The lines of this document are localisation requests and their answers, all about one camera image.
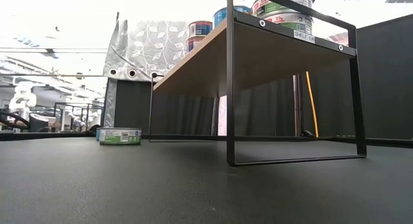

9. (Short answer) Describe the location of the pink salmon can blue label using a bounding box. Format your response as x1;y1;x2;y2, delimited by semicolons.
186;20;214;38
186;35;207;54

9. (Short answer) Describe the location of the green white tuna can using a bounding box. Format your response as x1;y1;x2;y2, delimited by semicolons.
98;127;143;146
250;0;317;17
265;11;314;36

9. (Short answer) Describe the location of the white shelf label sticker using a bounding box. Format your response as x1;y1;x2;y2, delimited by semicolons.
293;29;316;45

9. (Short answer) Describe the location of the white pink cloth strip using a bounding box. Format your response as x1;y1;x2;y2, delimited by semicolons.
217;95;228;136

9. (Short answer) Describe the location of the black backdrop curtain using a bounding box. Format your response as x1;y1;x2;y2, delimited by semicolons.
234;70;356;137
113;79;220;136

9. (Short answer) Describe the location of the grey leaf pattern curtain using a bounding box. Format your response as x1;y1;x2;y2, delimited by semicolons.
102;19;191;128

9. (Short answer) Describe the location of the grey metal pole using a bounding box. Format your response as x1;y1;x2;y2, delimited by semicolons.
292;74;303;137

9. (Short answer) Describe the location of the black chair back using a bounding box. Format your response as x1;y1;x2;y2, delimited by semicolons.
28;113;50;133

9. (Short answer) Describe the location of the black partition panel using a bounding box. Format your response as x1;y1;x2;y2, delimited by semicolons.
356;13;413;141

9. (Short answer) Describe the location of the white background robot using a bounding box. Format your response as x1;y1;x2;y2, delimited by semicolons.
8;81;37;121

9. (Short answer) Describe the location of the black round wheel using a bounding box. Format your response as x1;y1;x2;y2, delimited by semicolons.
0;110;32;132

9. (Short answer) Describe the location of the wooden shelf riser black frame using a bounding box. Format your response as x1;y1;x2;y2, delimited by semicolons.
148;0;368;167

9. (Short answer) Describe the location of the yellow cable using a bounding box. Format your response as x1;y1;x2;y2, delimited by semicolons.
305;71;320;138

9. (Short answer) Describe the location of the black background table frame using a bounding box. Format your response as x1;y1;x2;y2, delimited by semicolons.
51;102;105;133

